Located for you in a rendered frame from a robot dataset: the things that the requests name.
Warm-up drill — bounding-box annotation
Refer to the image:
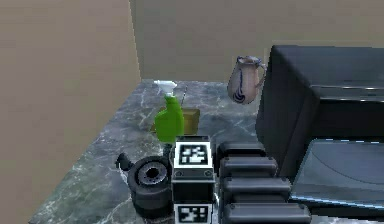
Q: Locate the black microwave oven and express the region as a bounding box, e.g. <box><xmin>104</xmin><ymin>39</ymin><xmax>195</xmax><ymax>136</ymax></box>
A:
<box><xmin>255</xmin><ymin>44</ymin><xmax>384</xmax><ymax>219</ymax></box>

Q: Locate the green spray bottle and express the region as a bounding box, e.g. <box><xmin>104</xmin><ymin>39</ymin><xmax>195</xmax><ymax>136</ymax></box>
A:
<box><xmin>153</xmin><ymin>79</ymin><xmax>186</xmax><ymax>144</ymax></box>

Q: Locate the white blue ceramic pitcher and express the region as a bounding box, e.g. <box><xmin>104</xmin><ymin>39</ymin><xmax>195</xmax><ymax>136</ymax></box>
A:
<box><xmin>227</xmin><ymin>55</ymin><xmax>268</xmax><ymax>106</ymax></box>

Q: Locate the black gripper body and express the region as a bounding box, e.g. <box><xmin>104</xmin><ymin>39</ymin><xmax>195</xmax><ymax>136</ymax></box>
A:
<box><xmin>115</xmin><ymin>152</ymin><xmax>174</xmax><ymax>220</ymax></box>

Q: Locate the yellow sponge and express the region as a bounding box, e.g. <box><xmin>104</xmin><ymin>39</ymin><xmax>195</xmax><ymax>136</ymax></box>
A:
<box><xmin>150</xmin><ymin>107</ymin><xmax>201</xmax><ymax>136</ymax></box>

